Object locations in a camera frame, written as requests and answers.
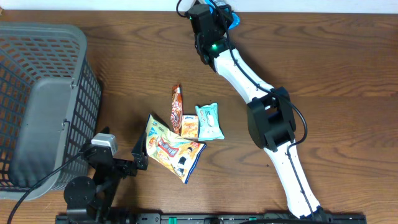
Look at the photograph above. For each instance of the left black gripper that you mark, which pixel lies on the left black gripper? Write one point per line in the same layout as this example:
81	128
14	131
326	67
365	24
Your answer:
139	155

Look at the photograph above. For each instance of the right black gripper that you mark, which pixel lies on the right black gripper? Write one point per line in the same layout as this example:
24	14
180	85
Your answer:
225	18

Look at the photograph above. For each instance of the teal mouthwash bottle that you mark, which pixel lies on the teal mouthwash bottle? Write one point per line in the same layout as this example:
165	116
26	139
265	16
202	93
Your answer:
230	17

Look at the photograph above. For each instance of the orange red snack bar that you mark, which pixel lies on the orange red snack bar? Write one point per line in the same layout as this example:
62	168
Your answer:
177	109

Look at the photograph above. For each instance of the large snack chip bag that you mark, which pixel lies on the large snack chip bag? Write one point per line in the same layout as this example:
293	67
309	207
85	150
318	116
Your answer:
177	154

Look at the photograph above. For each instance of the small orange tissue box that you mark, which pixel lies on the small orange tissue box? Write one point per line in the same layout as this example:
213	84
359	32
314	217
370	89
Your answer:
189	128

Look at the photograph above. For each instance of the mint green wipes packet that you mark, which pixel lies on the mint green wipes packet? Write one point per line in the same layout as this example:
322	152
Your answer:
209	127

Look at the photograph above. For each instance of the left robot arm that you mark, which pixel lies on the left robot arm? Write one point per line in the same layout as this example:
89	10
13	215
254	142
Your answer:
90	199

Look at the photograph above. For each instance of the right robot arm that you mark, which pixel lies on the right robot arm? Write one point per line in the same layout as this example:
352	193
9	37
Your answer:
270	112

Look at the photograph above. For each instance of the grey plastic basket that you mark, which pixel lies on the grey plastic basket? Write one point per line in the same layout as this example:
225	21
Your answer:
50	99

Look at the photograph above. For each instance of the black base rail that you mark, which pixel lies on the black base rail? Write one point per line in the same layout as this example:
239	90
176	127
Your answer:
155	218

